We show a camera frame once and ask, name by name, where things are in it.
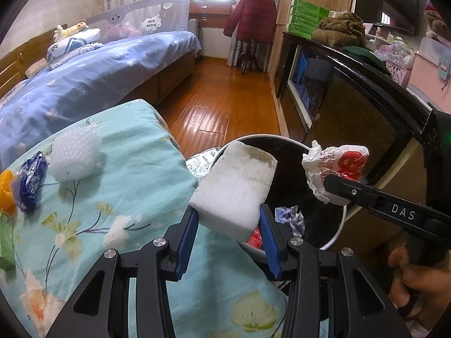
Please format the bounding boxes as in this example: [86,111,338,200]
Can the crumpled blue white wrapper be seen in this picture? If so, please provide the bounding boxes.
[275,207,305,236]

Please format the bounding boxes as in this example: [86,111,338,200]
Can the yellow plush toy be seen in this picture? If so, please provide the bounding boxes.
[53,21,89,41]

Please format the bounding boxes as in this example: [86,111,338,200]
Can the dark green cloth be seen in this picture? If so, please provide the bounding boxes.
[343,45,390,74]

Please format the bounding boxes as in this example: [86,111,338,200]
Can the wooden headboard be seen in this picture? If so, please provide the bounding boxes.
[0,28,59,95]

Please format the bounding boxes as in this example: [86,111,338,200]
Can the brown fuzzy cloth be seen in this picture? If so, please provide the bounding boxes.
[312,12,367,47]

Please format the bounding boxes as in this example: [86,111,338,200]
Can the round white waste bin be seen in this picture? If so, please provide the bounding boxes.
[211,134,348,275]

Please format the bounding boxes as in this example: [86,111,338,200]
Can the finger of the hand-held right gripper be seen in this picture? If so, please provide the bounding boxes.
[322,174,379,212]

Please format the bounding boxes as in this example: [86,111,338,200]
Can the dark wooden coat rack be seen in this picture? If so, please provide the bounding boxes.
[240,0,272,74]

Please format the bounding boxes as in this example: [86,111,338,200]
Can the pink lace basket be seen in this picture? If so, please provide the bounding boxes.
[386,58,411,87]

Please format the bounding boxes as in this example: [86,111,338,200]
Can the green carton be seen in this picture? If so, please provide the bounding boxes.
[0,215,16,272]

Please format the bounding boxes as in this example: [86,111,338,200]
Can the pillows with plush toy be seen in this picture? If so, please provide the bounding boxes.
[47,27,104,70]

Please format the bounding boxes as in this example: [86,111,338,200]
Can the pink plush toy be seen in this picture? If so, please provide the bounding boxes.
[106,23,142,39]

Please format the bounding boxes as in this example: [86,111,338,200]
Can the bed with blue sheet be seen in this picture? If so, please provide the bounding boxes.
[0,30,201,170]

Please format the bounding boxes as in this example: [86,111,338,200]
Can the person's right hand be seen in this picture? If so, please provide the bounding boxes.
[388,244,451,321]

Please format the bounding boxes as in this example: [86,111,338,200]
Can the small beige pillow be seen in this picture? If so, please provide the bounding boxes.
[25,58,48,78]

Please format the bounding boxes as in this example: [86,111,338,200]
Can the white radiator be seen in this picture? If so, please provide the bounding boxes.
[188,19,201,59]

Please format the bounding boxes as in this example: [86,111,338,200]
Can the white sponge block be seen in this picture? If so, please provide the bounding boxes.
[189,140,278,243]

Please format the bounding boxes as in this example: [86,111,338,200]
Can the silver patterned bag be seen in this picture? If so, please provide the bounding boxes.
[185,148,224,180]

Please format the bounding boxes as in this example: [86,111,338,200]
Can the yellow foam net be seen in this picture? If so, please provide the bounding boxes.
[0,170,17,216]

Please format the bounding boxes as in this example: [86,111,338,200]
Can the pink storage box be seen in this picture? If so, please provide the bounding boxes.
[405,39,451,113]

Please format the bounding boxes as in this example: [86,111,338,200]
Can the red jacket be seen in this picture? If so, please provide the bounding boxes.
[224,0,278,41]

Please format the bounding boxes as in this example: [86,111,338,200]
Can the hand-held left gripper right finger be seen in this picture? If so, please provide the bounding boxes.
[259,204,413,338]

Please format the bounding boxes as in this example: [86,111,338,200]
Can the blue foil wrapper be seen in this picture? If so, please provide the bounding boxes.
[16,151,48,215]

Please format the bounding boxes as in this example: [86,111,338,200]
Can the stack of green boxes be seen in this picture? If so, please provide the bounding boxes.
[286,0,332,39]

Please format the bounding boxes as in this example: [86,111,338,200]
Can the wooden desk with drawers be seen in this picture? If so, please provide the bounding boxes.
[188,0,236,30]

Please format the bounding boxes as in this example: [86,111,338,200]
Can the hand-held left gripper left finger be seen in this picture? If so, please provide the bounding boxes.
[46,208,200,338]

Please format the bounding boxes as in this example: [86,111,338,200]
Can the grey bed guard rail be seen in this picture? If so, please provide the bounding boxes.
[85,0,191,39]

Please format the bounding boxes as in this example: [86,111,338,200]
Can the white foam net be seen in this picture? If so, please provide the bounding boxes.
[46,123,103,183]

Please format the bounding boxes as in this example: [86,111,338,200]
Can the white red wrapper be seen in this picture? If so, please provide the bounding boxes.
[302,140,370,204]

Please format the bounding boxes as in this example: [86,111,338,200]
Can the red foil wrapper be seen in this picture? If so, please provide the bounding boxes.
[247,227,265,250]

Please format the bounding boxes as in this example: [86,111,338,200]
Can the black television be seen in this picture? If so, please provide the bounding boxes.
[353,0,421,36]

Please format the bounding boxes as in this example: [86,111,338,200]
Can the floral teal tablecloth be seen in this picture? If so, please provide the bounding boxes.
[0,99,288,338]

